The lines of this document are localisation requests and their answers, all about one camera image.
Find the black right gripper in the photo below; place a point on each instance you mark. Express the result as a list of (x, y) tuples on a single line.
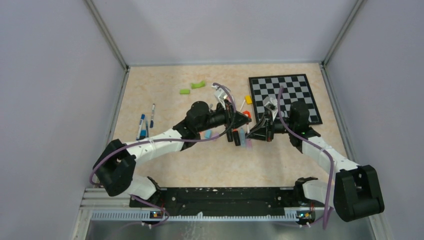
[(264, 130)]

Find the green block right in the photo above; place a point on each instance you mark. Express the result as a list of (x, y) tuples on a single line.
[(198, 85)]

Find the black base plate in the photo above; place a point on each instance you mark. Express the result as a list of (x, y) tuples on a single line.
[(226, 201)]

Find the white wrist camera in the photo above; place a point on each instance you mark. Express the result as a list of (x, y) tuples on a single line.
[(221, 93), (270, 108)]

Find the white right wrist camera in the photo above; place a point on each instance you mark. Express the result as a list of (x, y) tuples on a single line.
[(270, 108)]

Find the green block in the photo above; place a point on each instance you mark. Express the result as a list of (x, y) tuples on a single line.
[(184, 91), (198, 85)]

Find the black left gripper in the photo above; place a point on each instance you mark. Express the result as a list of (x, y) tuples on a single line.
[(227, 114)]

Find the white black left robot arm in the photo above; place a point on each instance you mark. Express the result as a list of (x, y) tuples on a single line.
[(115, 168)]

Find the orange black highlighter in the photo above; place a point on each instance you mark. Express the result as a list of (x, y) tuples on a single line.
[(236, 138)]

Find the light blue highlighter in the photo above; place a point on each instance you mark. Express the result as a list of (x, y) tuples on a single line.
[(242, 136)]

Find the pink black highlighter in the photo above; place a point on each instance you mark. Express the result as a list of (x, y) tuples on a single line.
[(229, 137)]

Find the black grey chessboard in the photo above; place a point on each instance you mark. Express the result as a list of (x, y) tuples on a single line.
[(296, 88)]

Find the black blue marker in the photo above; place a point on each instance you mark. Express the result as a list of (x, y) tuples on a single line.
[(143, 134)]

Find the pink pastel highlighter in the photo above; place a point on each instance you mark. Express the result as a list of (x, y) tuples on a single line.
[(249, 145)]

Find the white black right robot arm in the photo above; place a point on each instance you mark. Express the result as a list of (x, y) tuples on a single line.
[(352, 190)]

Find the light blue highlighter cap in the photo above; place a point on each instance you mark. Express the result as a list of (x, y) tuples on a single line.
[(207, 134)]

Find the blue thin pen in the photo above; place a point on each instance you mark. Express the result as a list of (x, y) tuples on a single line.
[(146, 128)]

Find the blue white marker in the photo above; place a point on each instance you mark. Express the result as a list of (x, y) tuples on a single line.
[(140, 126)]

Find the lilac highlighter cap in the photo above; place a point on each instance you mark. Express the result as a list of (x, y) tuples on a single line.
[(215, 136)]

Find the yellow block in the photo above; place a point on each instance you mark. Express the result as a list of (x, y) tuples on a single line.
[(248, 100)]

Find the green block left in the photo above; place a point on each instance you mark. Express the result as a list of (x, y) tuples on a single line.
[(184, 91)]

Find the orange red block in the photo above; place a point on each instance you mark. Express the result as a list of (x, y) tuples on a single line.
[(247, 113)]

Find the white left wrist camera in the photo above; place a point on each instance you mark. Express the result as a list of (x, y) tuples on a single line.
[(221, 93)]

